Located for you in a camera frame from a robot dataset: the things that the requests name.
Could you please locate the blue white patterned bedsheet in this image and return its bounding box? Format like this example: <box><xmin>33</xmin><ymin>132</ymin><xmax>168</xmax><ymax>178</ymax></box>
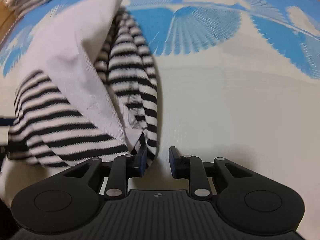
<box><xmin>0</xmin><ymin>0</ymin><xmax>320</xmax><ymax>205</ymax></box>

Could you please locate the black white striped garment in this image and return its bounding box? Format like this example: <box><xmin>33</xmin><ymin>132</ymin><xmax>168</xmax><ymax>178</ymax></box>
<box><xmin>4</xmin><ymin>0</ymin><xmax>157</xmax><ymax>167</ymax></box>

